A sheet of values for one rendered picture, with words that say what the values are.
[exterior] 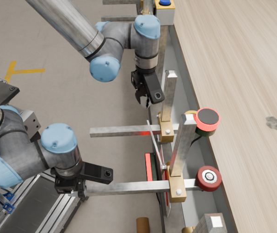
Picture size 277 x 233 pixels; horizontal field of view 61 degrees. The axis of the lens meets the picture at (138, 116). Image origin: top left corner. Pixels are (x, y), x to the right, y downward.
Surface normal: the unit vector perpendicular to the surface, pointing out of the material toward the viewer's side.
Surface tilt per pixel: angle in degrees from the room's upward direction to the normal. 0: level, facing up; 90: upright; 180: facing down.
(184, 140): 90
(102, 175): 31
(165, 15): 90
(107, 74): 90
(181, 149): 90
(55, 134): 2
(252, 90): 0
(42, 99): 0
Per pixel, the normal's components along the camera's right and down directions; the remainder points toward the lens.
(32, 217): 0.00, -0.65
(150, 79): 0.19, -0.18
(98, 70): -0.10, 0.76
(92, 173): 0.52, -0.61
